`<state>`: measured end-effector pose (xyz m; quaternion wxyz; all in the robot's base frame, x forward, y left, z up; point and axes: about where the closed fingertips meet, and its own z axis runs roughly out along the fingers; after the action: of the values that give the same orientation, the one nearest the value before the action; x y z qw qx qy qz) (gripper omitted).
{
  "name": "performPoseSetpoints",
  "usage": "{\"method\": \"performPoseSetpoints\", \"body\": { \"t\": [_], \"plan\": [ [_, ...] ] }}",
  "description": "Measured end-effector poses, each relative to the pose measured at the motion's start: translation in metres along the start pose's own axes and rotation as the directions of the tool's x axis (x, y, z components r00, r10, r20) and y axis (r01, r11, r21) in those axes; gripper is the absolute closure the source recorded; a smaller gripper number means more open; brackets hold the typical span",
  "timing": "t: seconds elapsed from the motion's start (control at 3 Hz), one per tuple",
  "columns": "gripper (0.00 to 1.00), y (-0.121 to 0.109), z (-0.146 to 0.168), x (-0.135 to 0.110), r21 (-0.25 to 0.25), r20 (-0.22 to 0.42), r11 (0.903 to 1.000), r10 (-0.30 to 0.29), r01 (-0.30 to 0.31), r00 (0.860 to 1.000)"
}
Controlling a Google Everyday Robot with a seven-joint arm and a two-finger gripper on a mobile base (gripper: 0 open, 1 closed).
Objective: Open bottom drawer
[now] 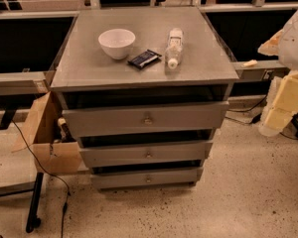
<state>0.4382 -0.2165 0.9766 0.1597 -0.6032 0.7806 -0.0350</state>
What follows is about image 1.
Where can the grey drawer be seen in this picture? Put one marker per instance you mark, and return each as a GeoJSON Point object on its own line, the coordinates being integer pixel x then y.
{"type": "Point", "coordinates": [145, 119]}
{"type": "Point", "coordinates": [147, 178]}
{"type": "Point", "coordinates": [145, 153]}

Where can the wall power outlet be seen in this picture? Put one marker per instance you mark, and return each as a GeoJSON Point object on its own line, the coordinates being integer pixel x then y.
{"type": "Point", "coordinates": [267, 75]}

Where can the grey bottom drawer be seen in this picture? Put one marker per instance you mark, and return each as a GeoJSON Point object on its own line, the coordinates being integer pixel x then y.
{"type": "Point", "coordinates": [147, 178]}

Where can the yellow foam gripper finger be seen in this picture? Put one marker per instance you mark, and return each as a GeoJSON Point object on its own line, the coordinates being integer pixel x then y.
{"type": "Point", "coordinates": [282, 104]}

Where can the clear plastic bottle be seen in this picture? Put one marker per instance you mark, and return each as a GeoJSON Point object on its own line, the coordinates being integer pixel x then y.
{"type": "Point", "coordinates": [174, 50]}

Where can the grey middle drawer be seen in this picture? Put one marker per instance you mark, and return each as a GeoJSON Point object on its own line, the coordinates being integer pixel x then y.
{"type": "Point", "coordinates": [145, 153]}

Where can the black table leg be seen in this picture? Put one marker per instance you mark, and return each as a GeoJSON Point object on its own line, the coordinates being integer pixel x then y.
{"type": "Point", "coordinates": [33, 220]}

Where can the brown cardboard box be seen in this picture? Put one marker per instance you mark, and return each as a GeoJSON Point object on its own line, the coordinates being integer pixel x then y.
{"type": "Point", "coordinates": [40, 132]}

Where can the white ceramic bowl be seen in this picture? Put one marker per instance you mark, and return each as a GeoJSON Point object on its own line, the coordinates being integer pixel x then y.
{"type": "Point", "coordinates": [117, 43]}

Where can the grey drawer cabinet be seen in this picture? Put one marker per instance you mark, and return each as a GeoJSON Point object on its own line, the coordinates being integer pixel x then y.
{"type": "Point", "coordinates": [87, 77]}

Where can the grey top drawer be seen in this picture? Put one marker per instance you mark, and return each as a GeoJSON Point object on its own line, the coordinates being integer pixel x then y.
{"type": "Point", "coordinates": [145, 119]}

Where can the small yellow foam piece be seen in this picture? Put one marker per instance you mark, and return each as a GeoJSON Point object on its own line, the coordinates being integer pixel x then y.
{"type": "Point", "coordinates": [249, 63]}

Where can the dark blue snack packet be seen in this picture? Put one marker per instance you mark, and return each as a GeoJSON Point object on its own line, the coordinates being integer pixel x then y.
{"type": "Point", "coordinates": [144, 59]}

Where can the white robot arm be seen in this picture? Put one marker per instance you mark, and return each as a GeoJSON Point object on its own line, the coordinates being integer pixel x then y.
{"type": "Point", "coordinates": [284, 44]}

